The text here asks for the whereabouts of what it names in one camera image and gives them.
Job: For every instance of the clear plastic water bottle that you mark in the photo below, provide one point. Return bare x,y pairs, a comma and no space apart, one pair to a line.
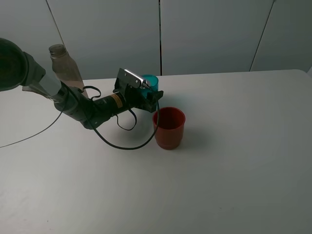
65,68

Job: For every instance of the teal translucent plastic cup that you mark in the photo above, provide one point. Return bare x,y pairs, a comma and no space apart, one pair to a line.
152,81

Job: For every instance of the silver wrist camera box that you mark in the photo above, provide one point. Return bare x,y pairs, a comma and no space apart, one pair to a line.
127,78

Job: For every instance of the red plastic cup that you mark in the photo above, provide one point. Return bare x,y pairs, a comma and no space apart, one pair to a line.
170,127

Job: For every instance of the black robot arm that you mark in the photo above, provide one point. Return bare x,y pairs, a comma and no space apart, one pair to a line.
18,68

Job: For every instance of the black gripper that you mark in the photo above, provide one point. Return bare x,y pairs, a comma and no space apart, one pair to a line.
129,97

